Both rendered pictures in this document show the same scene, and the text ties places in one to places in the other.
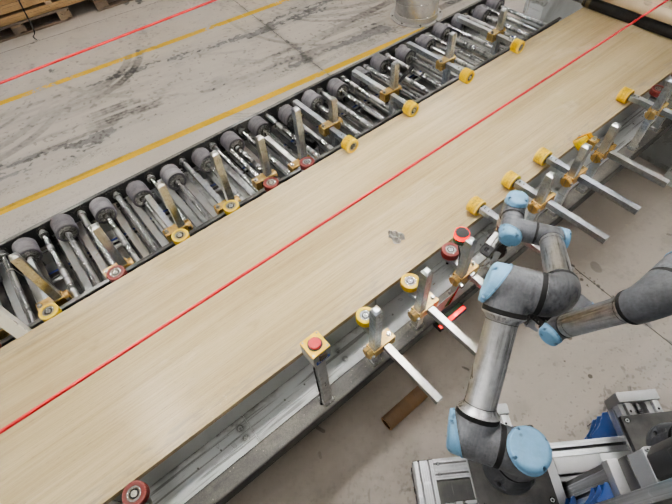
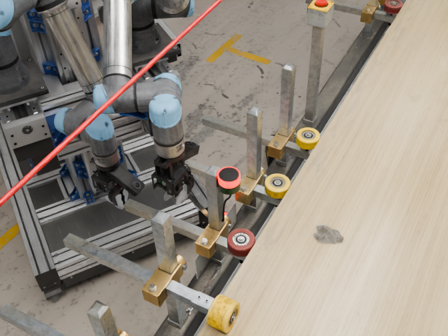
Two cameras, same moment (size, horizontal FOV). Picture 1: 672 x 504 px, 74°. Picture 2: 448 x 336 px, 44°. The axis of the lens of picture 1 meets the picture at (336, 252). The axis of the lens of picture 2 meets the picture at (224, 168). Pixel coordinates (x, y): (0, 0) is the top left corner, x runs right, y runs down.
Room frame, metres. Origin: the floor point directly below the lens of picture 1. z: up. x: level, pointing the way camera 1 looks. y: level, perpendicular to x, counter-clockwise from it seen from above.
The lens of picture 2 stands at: (2.03, -0.95, 2.17)
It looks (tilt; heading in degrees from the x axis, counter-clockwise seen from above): 45 degrees down; 155
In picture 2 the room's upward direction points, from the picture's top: 3 degrees counter-clockwise
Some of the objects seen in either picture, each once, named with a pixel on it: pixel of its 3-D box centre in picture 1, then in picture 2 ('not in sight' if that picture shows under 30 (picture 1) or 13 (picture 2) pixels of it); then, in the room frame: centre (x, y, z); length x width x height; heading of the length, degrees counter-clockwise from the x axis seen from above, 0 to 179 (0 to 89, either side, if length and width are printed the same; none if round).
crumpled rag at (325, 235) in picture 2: (396, 234); (328, 233); (1.25, -0.28, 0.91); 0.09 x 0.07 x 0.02; 28
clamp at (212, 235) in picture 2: (463, 273); (214, 235); (1.05, -0.55, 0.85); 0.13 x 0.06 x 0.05; 125
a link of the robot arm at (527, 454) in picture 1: (521, 452); (137, 2); (0.25, -0.45, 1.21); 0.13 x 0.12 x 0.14; 67
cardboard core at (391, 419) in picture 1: (406, 405); not in sight; (0.75, -0.31, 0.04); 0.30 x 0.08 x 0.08; 125
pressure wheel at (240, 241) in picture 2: (449, 256); (241, 250); (1.15, -0.51, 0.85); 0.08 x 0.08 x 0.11
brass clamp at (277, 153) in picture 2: (378, 344); (282, 141); (0.76, -0.14, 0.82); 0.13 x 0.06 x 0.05; 125
